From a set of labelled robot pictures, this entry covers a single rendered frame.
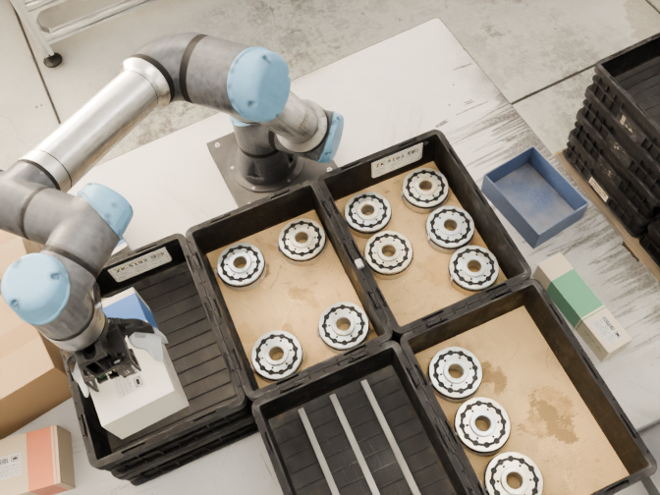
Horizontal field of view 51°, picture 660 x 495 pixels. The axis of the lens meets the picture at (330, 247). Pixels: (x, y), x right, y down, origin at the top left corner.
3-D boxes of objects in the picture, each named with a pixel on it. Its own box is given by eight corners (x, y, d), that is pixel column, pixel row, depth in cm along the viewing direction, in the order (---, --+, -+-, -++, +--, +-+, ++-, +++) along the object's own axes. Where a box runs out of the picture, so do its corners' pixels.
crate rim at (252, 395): (185, 235, 146) (182, 230, 144) (314, 183, 150) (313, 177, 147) (250, 405, 128) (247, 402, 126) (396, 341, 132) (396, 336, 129)
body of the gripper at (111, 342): (96, 395, 101) (63, 370, 91) (80, 346, 105) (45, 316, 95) (145, 371, 103) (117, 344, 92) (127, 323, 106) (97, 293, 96)
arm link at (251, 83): (296, 105, 163) (192, 22, 110) (354, 121, 159) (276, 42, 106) (280, 153, 163) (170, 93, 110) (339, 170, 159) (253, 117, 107)
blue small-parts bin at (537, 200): (479, 190, 170) (483, 174, 163) (527, 161, 173) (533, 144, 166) (532, 249, 161) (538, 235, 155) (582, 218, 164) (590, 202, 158)
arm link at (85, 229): (54, 165, 90) (6, 235, 85) (126, 189, 87) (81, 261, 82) (79, 196, 97) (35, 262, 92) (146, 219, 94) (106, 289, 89)
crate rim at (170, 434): (48, 290, 142) (43, 286, 140) (185, 235, 146) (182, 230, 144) (95, 473, 124) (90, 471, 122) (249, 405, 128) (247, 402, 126)
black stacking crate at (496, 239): (319, 205, 158) (315, 178, 148) (435, 158, 162) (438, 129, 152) (396, 356, 140) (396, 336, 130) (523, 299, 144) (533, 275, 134)
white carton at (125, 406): (85, 337, 121) (65, 318, 113) (149, 307, 123) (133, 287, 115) (122, 439, 112) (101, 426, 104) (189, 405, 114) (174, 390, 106)
